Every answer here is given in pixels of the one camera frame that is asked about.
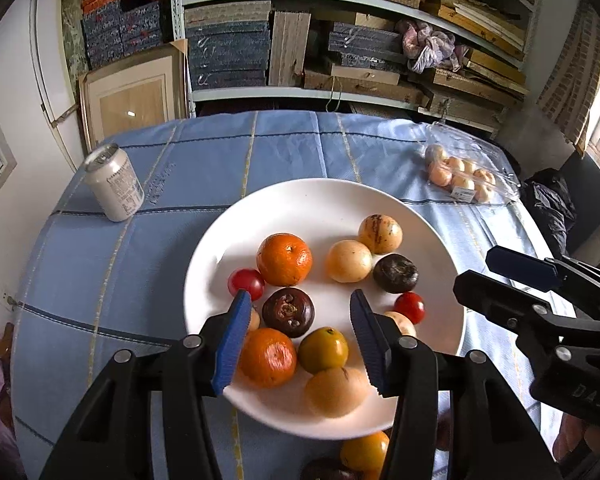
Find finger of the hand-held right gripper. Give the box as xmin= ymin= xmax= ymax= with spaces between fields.
xmin=452 ymin=270 xmax=576 ymax=346
xmin=486 ymin=246 xmax=600 ymax=301

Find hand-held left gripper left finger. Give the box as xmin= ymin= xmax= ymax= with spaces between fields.
xmin=39 ymin=290 xmax=253 ymax=480

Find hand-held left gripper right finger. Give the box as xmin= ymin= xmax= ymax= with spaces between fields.
xmin=349 ymin=288 xmax=563 ymax=480

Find orange mandarin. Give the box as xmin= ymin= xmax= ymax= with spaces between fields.
xmin=239 ymin=327 xmax=298 ymax=389
xmin=256 ymin=233 xmax=314 ymax=287

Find pale yellow oval fruit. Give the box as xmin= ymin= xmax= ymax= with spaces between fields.
xmin=384 ymin=311 xmax=417 ymax=338

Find yellow green round fruit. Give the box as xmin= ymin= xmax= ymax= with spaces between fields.
xmin=298 ymin=326 xmax=350 ymax=375

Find red cherry tomato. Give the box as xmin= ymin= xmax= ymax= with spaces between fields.
xmin=394 ymin=292 xmax=426 ymax=325
xmin=228 ymin=268 xmax=266 ymax=301

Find pale orange round fruit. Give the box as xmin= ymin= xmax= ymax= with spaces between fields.
xmin=305 ymin=367 xmax=372 ymax=419

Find dark purple round fruit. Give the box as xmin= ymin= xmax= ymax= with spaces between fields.
xmin=300 ymin=456 xmax=363 ymax=480
xmin=262 ymin=287 xmax=315 ymax=338
xmin=373 ymin=254 xmax=420 ymax=294

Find pale yellow round fruit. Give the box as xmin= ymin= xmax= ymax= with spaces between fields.
xmin=327 ymin=240 xmax=373 ymax=283

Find yellow speckled round fruit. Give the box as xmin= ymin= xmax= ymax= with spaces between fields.
xmin=358 ymin=214 xmax=404 ymax=255

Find white round plate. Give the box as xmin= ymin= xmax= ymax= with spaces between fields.
xmin=183 ymin=177 xmax=467 ymax=441

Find person's right hand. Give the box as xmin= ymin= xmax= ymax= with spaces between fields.
xmin=554 ymin=414 xmax=600 ymax=463

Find black jacket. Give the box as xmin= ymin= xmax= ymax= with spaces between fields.
xmin=522 ymin=170 xmax=578 ymax=256

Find yellow orange round fruit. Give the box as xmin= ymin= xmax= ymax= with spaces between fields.
xmin=340 ymin=431 xmax=391 ymax=472

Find plastic box of buns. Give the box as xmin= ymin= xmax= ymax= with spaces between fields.
xmin=422 ymin=122 xmax=521 ymax=206

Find blue checked tablecloth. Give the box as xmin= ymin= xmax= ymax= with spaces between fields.
xmin=10 ymin=110 xmax=576 ymax=480

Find silver drink can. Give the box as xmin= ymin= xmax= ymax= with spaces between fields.
xmin=84 ymin=143 xmax=145 ymax=222

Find pink cloth bundle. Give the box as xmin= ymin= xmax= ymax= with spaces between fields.
xmin=397 ymin=20 xmax=468 ymax=73

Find grey metal shelf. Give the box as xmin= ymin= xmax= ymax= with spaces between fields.
xmin=170 ymin=0 xmax=541 ymax=136

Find stack of blue patterned boxes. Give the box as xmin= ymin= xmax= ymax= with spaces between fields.
xmin=327 ymin=22 xmax=411 ymax=68
xmin=186 ymin=22 xmax=272 ymax=90
xmin=81 ymin=0 xmax=163 ymax=68

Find upright pale wooden boxes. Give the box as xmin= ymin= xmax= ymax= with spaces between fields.
xmin=269 ymin=10 xmax=312 ymax=87

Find green patterned box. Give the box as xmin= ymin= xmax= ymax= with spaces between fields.
xmin=62 ymin=0 xmax=88 ymax=81

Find wooden picture frame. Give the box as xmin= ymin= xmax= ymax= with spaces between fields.
xmin=77 ymin=40 xmax=191 ymax=153

